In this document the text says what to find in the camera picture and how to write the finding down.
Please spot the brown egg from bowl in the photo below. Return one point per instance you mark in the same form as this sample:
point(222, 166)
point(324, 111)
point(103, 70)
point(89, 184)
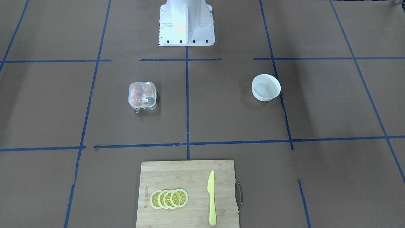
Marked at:
point(148, 90)

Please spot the yellow plastic knife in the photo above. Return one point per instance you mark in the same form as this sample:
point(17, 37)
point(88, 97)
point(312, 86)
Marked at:
point(211, 191)

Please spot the brown egg upper slot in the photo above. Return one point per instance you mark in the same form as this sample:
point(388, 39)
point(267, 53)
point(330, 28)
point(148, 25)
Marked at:
point(137, 90)

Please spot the clear plastic egg box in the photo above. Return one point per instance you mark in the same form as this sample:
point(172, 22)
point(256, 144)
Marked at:
point(150, 102)

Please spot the brown egg slot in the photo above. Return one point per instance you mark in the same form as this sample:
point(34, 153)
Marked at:
point(137, 90)
point(136, 100)

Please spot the white ceramic bowl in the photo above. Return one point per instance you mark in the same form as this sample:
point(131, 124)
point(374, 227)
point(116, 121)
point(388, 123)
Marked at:
point(265, 87)

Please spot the brown egg lower slot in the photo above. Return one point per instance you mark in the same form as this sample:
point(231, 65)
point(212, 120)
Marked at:
point(136, 100)

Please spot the bamboo cutting board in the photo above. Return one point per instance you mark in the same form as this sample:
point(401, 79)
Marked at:
point(191, 176)

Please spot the lemon slice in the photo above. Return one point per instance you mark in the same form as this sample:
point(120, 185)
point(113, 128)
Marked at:
point(161, 199)
point(167, 200)
point(154, 200)
point(179, 198)

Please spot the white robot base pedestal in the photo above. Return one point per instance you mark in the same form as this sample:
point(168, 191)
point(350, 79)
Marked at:
point(186, 23)

